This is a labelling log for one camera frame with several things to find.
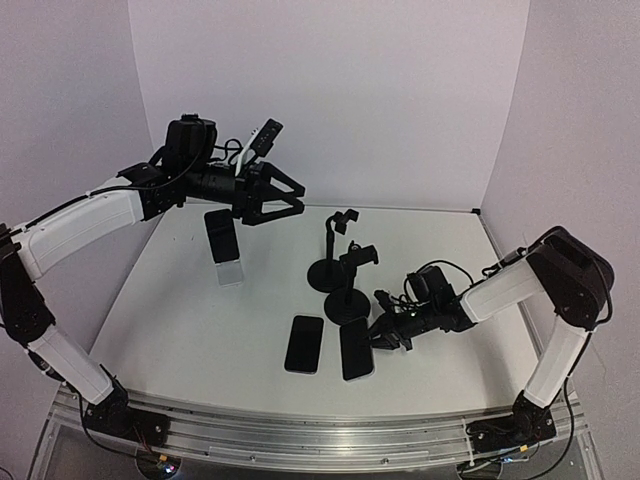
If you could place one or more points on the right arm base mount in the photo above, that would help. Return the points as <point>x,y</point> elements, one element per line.
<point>526,425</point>

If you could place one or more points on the clear acrylic phone stand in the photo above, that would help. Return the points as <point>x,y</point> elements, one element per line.
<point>229,273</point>

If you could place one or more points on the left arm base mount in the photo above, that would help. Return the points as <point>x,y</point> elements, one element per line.
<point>114,417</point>

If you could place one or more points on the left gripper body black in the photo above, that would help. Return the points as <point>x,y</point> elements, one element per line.
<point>194,170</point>

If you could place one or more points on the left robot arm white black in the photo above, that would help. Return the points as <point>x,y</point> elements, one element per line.
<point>61,270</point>

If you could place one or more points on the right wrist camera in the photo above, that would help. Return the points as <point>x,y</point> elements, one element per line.
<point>385,300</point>

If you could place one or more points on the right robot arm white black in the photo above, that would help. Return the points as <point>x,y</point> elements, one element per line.
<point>557,270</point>

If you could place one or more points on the black phone stand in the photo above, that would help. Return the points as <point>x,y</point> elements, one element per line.
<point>348,303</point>
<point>326,275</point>

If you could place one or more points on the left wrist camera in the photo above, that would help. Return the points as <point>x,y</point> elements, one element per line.
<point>258,146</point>

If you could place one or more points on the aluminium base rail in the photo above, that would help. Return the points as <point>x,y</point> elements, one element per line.
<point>300,423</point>

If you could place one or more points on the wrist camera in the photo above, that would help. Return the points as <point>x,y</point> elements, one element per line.
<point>258,146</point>
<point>385,300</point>

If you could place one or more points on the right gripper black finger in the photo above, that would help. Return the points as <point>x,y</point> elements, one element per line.
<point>392,342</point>
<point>383,328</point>

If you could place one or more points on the black phone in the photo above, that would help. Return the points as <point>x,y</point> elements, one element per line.
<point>304,345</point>
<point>221,235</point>
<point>355,349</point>

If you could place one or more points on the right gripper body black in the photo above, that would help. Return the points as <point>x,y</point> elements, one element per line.
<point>419,321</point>

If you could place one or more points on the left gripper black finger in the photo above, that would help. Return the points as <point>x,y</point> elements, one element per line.
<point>260,213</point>
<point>276,184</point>

